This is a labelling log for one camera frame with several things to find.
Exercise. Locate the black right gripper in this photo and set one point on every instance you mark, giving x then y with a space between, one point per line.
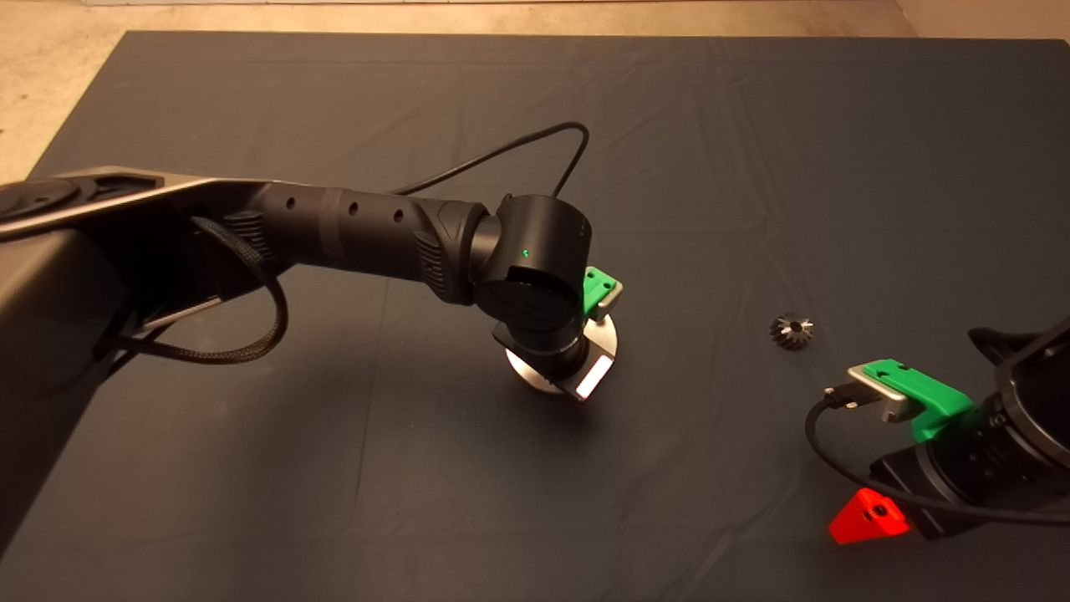
945 481

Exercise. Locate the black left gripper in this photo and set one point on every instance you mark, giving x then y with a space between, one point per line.
568 376

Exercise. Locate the dark bevel gear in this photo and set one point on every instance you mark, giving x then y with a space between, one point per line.
790 337

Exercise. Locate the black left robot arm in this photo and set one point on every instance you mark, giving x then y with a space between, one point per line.
334 226

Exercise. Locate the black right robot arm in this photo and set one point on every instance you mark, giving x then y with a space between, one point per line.
1041 393

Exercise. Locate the round metal carrier plate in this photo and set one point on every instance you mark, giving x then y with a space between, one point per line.
603 334

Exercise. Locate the dark grey table cloth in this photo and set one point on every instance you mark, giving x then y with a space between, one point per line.
752 167

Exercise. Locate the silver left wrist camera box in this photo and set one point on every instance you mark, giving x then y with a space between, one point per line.
608 303

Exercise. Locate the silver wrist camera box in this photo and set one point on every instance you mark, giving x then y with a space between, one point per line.
878 386
608 303

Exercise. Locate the green left camera mount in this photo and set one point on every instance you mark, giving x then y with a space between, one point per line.
598 288

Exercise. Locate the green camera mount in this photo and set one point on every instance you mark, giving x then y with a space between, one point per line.
598 288
928 393

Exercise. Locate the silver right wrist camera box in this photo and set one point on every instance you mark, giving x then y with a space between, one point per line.
878 386

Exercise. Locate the green right camera mount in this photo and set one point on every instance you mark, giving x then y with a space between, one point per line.
928 393

